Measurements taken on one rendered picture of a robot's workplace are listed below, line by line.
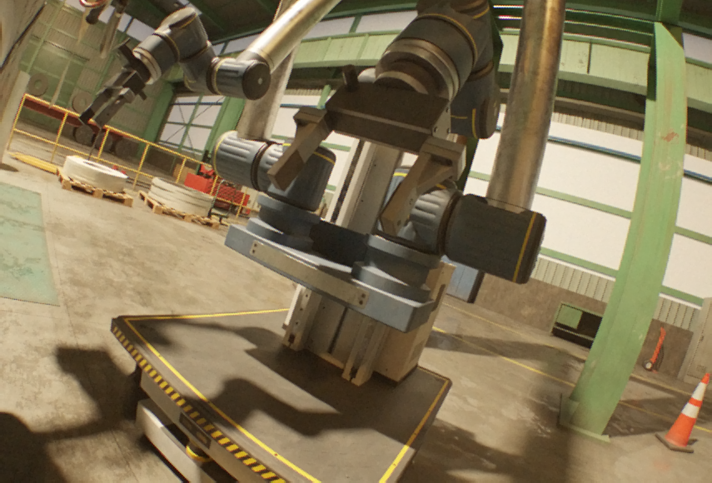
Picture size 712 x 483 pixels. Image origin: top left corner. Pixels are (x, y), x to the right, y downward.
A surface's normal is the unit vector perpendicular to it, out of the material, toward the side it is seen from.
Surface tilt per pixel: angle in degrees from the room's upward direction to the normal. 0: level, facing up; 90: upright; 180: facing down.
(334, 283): 90
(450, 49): 76
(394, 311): 90
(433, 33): 67
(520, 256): 108
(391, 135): 155
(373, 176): 90
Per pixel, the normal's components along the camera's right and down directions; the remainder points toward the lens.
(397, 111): -0.22, -0.54
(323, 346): -0.40, -0.17
